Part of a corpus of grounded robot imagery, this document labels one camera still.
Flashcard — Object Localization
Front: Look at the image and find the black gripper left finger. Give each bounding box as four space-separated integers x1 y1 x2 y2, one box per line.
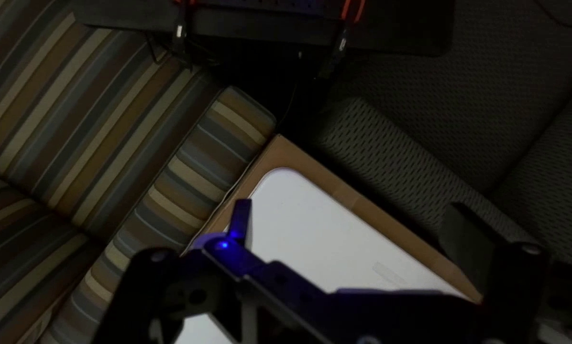
225 197 254 253

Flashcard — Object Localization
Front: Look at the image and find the dark grey dotted sofa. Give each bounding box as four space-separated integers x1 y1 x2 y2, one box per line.
313 0 572 344

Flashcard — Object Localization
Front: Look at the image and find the black equipment base with cables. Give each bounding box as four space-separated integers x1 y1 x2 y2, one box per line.
67 0 457 62

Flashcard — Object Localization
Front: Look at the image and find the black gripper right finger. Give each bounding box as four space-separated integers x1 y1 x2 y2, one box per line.
440 201 545 297

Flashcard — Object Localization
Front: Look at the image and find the striped fabric sofa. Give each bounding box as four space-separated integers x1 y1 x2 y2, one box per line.
0 0 279 344

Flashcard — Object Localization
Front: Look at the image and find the white plastic table board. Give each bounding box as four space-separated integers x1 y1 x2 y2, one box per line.
179 167 474 344

